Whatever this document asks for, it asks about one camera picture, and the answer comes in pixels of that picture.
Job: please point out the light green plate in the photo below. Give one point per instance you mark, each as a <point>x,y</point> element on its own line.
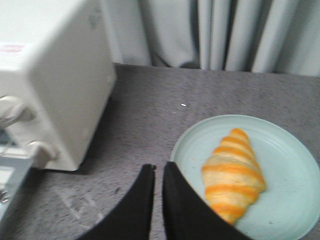
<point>290,206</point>

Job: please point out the glass oven door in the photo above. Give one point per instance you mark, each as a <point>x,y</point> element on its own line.
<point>15,164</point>

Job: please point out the lower oven timer knob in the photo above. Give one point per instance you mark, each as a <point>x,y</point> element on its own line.
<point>42,151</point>

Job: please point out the upper oven knob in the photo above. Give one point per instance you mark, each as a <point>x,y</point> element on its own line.
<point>13,110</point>

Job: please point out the striped croissant bread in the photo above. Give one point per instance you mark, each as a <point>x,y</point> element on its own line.
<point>232,177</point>

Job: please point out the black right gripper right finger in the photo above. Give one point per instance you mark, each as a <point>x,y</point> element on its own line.
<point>186,216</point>

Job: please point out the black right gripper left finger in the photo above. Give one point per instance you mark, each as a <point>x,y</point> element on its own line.
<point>131,217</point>

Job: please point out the white toaster oven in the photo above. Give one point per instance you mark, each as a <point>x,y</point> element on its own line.
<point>55,56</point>

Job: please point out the grey curtain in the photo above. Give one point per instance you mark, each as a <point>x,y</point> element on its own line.
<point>260,36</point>

